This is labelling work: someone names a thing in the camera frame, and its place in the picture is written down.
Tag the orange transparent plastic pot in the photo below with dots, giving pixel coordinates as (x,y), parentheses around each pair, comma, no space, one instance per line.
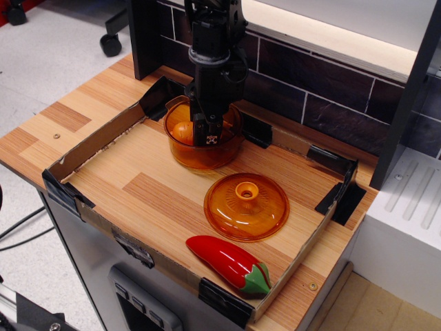
(203,157)

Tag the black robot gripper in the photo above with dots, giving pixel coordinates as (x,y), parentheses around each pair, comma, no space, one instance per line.
(217,83)

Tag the orange toy carrot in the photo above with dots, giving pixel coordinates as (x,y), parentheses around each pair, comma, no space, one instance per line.
(184,132)

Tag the black equipment bottom left corner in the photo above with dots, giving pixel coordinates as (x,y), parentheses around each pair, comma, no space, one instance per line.
(20,313)

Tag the grey toy oven panel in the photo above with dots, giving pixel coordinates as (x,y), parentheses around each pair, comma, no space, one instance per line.
(141,310)

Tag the black office chair base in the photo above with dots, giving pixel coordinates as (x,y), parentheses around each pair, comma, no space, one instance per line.
(109,42)

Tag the cardboard fence with black tape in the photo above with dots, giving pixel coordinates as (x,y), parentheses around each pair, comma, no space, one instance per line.
(119,198)

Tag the red toy chili pepper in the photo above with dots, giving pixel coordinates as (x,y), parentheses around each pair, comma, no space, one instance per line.
(238,267)

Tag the orange transparent pot lid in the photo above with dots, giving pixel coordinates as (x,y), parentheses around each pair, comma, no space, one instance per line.
(246,207)

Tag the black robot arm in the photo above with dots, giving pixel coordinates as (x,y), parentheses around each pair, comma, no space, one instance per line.
(216,27)

